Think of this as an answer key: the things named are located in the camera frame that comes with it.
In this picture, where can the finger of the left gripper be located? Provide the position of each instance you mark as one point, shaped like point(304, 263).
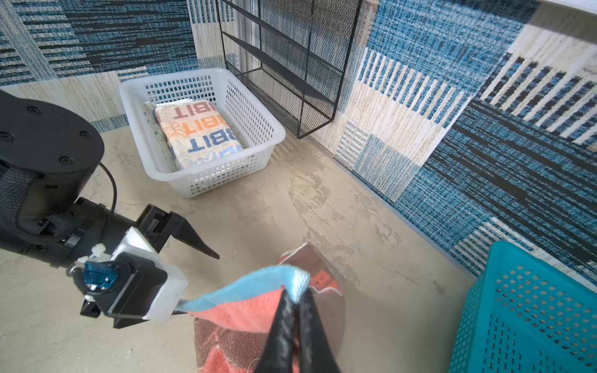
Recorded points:
point(184, 232)

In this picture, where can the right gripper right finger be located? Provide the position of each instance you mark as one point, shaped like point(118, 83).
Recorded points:
point(314, 354)

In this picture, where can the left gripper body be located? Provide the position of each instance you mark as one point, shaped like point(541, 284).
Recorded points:
point(156, 226)

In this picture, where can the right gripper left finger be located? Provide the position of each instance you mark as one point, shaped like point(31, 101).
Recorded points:
point(278, 352)

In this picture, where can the pink red towel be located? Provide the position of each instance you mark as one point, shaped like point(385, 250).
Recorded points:
point(231, 325)

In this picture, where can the pastel blue letter towel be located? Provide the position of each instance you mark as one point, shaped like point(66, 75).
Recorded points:
point(196, 132)

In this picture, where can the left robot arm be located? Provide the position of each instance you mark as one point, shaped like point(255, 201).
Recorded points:
point(48, 154)

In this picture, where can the white plastic basket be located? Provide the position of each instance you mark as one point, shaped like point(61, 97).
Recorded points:
point(257, 129)

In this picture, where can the teal plastic basket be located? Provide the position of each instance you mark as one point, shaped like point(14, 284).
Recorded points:
point(523, 315)

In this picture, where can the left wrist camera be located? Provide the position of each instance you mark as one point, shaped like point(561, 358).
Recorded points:
point(132, 285)

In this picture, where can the black wire shelf rack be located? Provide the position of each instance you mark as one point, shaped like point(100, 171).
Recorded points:
point(292, 55)

